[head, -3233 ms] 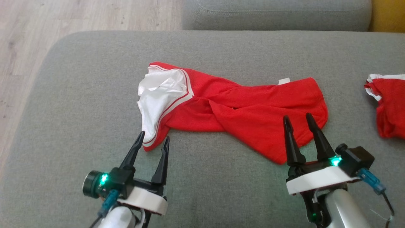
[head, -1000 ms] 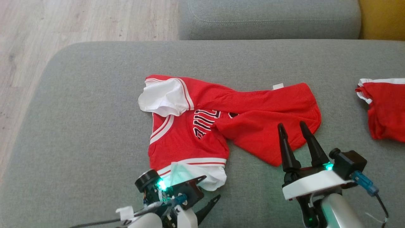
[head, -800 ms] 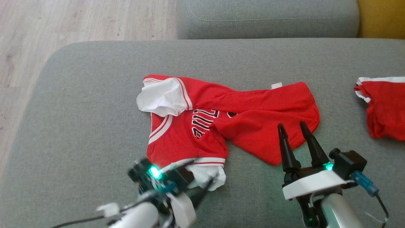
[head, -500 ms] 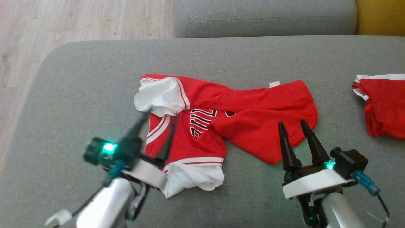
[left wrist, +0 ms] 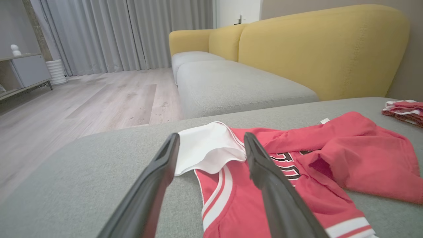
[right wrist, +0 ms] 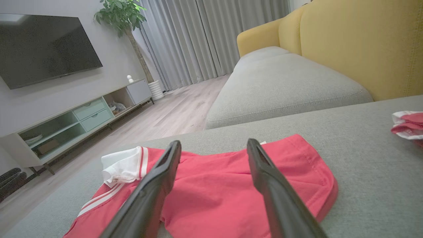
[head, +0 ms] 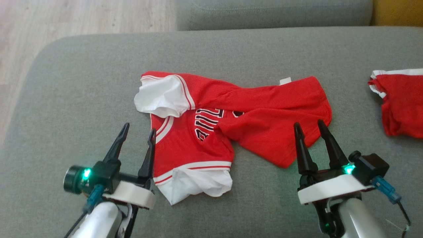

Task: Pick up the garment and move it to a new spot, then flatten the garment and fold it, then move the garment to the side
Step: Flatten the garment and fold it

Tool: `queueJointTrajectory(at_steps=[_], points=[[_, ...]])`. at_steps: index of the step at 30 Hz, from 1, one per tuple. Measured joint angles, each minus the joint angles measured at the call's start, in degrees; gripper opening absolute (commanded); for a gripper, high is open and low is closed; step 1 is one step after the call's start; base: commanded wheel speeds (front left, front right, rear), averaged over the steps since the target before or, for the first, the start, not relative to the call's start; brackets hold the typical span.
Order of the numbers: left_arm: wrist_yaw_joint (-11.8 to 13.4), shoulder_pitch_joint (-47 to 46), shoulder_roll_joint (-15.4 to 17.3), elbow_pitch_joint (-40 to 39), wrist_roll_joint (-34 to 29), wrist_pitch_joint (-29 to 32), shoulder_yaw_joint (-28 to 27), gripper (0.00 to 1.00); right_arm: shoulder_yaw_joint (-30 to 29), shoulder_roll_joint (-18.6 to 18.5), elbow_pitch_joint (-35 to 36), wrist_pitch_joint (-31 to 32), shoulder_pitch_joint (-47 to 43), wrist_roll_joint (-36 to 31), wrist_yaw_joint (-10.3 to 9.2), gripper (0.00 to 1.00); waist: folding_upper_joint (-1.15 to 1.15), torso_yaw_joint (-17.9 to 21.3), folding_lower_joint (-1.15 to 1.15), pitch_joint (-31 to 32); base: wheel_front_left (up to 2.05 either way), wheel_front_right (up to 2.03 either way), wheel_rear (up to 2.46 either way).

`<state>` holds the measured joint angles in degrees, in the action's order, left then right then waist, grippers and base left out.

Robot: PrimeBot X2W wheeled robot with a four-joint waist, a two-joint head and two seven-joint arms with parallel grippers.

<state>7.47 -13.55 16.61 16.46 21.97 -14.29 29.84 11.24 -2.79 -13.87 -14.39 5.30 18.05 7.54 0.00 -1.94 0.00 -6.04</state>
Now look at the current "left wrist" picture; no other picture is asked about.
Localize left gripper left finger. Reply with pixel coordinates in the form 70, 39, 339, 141
97, 133, 181, 238

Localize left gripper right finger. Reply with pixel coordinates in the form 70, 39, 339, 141
244, 132, 331, 238

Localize red jersey shirt white sleeves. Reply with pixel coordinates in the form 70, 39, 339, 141
174, 111, 423, 238

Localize red shorts white stripe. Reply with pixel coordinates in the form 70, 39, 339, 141
382, 99, 423, 128

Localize large grey sofa seat cushion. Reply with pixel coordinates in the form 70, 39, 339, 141
0, 97, 423, 238

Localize small grey sofa seat cushion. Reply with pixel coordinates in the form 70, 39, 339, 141
171, 51, 226, 85

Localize white ribbed cylinder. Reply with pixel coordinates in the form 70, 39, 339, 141
45, 59, 68, 86

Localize large yellow sofa backrest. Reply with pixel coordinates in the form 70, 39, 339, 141
238, 4, 410, 101

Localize yellow sofa armrest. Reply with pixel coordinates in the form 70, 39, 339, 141
169, 29, 214, 57

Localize grey pleated curtain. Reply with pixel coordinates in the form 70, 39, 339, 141
31, 0, 215, 77

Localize small yellow sofa backrest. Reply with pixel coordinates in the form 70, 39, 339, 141
209, 23, 249, 62

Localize grey low cabinet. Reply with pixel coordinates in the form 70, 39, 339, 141
0, 53, 54, 101

